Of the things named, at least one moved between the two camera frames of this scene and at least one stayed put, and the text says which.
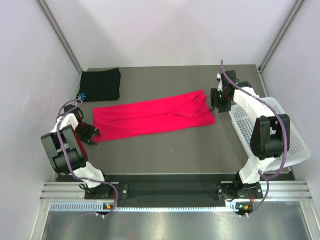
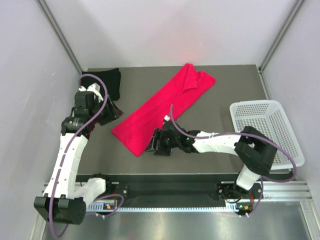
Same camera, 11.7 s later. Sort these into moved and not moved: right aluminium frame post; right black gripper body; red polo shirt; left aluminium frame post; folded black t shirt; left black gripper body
Moved: red polo shirt; right black gripper body; left black gripper body
Not moved: left aluminium frame post; folded black t shirt; right aluminium frame post
